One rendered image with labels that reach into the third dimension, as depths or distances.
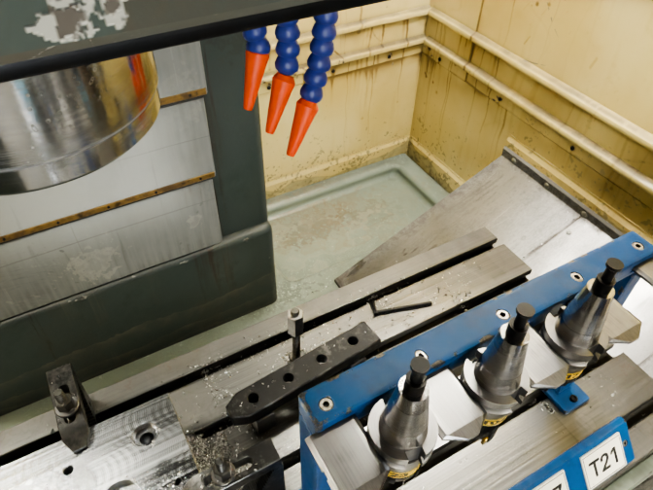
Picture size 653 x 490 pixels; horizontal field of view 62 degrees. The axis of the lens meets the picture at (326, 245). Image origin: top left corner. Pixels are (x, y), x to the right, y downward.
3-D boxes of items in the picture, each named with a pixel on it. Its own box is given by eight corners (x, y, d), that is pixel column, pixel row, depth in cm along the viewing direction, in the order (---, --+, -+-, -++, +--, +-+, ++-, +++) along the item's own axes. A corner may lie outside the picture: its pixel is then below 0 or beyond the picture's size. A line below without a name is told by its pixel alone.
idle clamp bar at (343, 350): (378, 362, 91) (382, 340, 87) (241, 446, 81) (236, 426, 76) (360, 341, 94) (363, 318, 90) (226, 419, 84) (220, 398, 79)
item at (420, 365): (419, 375, 45) (426, 352, 42) (428, 394, 44) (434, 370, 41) (399, 381, 44) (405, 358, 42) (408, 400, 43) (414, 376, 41)
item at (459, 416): (494, 426, 51) (497, 422, 50) (449, 452, 49) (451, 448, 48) (447, 368, 55) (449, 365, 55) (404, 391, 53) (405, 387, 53)
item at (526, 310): (512, 323, 49) (523, 297, 46) (529, 334, 48) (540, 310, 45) (500, 332, 48) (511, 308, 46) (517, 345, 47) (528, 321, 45)
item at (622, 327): (649, 332, 59) (652, 329, 58) (615, 353, 57) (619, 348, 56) (598, 289, 63) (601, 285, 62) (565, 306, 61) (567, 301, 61)
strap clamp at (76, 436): (112, 473, 78) (81, 424, 67) (88, 484, 76) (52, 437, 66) (91, 400, 86) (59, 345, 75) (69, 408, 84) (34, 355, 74)
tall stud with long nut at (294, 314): (307, 361, 91) (307, 313, 82) (292, 367, 90) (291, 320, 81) (300, 348, 93) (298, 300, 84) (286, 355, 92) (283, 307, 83)
